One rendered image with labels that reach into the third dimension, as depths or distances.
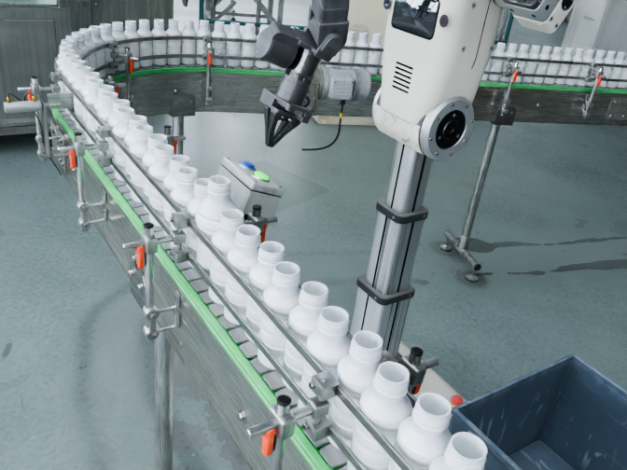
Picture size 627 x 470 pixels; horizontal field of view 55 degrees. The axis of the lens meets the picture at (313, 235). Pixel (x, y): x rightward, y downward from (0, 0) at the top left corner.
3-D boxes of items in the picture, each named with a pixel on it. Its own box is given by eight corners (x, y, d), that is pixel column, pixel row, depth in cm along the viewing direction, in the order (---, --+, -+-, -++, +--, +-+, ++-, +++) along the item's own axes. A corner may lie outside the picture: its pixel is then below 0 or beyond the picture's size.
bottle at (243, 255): (242, 300, 104) (248, 216, 96) (267, 317, 101) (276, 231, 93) (215, 314, 100) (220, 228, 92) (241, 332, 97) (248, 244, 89)
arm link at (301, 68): (330, 53, 116) (316, 47, 120) (302, 40, 112) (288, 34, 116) (315, 87, 118) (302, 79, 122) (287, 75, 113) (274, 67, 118)
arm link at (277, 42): (347, 41, 110) (333, 14, 115) (297, 16, 103) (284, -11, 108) (310, 89, 117) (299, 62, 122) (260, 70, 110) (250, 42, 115)
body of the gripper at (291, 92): (285, 113, 114) (300, 76, 112) (259, 96, 121) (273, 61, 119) (311, 121, 118) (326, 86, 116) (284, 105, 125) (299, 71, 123)
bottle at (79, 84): (101, 125, 169) (98, 66, 161) (94, 132, 164) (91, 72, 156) (79, 123, 169) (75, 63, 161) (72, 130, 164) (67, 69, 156)
